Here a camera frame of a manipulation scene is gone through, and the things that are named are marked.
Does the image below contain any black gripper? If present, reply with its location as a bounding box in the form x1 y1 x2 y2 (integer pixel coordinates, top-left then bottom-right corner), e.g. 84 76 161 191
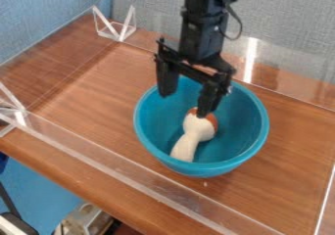
155 11 235 118

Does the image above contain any white plush mushroom brown cap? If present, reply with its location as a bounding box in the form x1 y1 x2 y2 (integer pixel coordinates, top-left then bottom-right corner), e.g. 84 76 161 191
170 108 219 162

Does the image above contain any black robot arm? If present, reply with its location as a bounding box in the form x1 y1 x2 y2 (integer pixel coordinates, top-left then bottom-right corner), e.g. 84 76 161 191
155 0 242 118

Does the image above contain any blue plastic bowl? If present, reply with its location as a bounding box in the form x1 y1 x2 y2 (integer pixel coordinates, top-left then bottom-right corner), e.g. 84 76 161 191
134 77 270 178

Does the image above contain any clear acrylic back barrier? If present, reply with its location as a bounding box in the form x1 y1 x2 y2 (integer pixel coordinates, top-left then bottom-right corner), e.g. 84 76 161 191
110 13 335 113

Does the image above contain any clear acrylic barrier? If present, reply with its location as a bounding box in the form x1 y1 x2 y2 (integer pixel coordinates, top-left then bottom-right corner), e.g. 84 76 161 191
7 111 285 235
110 13 335 113

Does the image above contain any clear acrylic front barrier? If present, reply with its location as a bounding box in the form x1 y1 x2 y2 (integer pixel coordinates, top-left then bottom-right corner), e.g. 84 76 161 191
7 111 285 235

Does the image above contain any white device under table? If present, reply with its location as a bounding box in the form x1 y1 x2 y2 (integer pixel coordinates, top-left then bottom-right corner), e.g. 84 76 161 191
52 203 114 235

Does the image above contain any black stand leg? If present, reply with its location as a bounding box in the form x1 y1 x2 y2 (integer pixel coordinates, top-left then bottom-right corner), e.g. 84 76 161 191
0 182 39 235

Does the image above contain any black cable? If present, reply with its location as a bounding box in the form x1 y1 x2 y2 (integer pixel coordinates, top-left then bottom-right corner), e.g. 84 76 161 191
218 3 243 41

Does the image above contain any clear acrylic corner bracket back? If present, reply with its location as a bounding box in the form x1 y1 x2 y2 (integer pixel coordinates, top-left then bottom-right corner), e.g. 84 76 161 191
92 6 138 42

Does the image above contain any clear acrylic corner bracket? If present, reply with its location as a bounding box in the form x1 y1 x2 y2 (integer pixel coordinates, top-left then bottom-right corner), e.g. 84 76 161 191
92 6 138 42
0 82 28 138

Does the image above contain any clear acrylic corner bracket left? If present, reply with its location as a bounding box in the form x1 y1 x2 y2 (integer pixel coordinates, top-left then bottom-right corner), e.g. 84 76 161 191
0 82 28 138

